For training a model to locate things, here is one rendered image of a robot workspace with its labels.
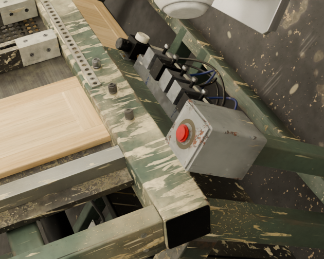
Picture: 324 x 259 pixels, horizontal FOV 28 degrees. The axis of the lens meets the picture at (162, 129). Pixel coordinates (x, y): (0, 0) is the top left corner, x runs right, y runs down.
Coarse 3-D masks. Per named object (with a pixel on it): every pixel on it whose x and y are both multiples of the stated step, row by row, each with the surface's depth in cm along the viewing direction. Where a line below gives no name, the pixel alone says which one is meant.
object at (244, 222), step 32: (192, 32) 275; (224, 64) 258; (256, 96) 243; (288, 128) 229; (128, 192) 190; (224, 192) 219; (320, 192) 204; (64, 224) 234; (224, 224) 157; (256, 224) 163; (288, 224) 169; (320, 224) 175; (160, 256) 165; (192, 256) 160; (224, 256) 185; (256, 256) 193; (288, 256) 203
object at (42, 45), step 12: (24, 36) 206; (36, 36) 205; (48, 36) 204; (0, 48) 202; (12, 48) 201; (24, 48) 201; (36, 48) 203; (48, 48) 205; (0, 60) 201; (12, 60) 202; (24, 60) 204; (36, 60) 206; (0, 72) 203
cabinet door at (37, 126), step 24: (24, 96) 191; (48, 96) 190; (72, 96) 189; (0, 120) 184; (24, 120) 183; (48, 120) 182; (72, 120) 181; (96, 120) 180; (0, 144) 176; (24, 144) 175; (48, 144) 174; (72, 144) 173; (96, 144) 174; (0, 168) 168; (24, 168) 169
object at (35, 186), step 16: (80, 160) 165; (96, 160) 164; (112, 160) 164; (32, 176) 162; (48, 176) 162; (64, 176) 161; (80, 176) 163; (96, 176) 165; (0, 192) 159; (16, 192) 158; (32, 192) 159; (48, 192) 162; (0, 208) 158
